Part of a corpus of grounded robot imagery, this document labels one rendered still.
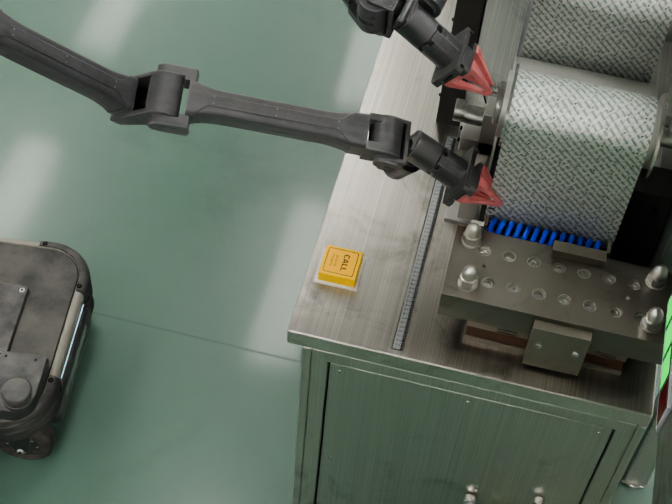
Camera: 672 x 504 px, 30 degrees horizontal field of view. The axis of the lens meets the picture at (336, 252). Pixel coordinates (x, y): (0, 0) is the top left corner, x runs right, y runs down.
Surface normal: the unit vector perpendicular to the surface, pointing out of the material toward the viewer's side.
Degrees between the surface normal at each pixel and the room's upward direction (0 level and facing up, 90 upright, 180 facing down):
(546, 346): 90
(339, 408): 90
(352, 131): 24
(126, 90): 54
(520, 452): 90
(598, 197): 90
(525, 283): 0
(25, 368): 0
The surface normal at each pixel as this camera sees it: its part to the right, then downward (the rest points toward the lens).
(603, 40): -0.24, 0.77
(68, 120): 0.06, -0.61
